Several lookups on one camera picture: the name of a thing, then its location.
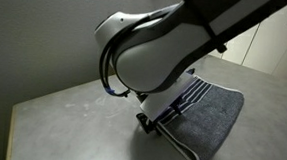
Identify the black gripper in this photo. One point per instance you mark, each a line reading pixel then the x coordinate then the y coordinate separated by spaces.
pixel 141 96

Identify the blue grey striped towel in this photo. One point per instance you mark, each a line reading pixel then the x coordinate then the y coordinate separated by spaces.
pixel 207 120

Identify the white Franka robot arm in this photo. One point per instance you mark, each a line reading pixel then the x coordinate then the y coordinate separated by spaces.
pixel 159 47

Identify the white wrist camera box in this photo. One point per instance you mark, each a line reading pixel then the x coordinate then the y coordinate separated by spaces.
pixel 164 98

